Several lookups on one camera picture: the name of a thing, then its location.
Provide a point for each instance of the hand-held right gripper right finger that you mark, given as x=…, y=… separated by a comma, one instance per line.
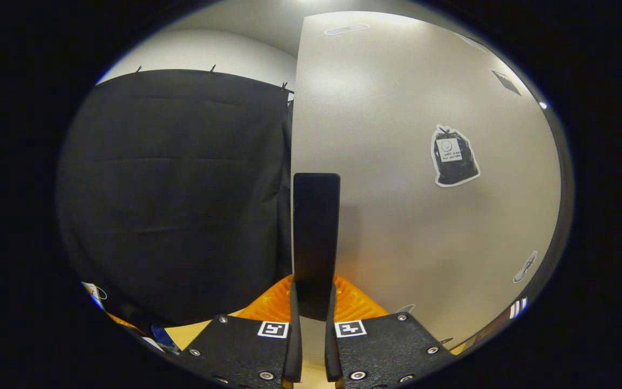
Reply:
x=332, y=351

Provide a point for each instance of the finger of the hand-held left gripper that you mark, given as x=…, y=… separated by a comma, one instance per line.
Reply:
x=122, y=322

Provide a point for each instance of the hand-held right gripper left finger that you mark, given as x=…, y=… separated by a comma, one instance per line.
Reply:
x=292, y=351

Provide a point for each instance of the light grey cabinet door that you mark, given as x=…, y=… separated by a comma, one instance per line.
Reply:
x=397, y=243

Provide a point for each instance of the black backdrop cloth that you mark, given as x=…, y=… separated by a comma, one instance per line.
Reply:
x=181, y=189

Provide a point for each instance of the blue grey book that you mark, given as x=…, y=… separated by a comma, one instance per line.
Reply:
x=518, y=308

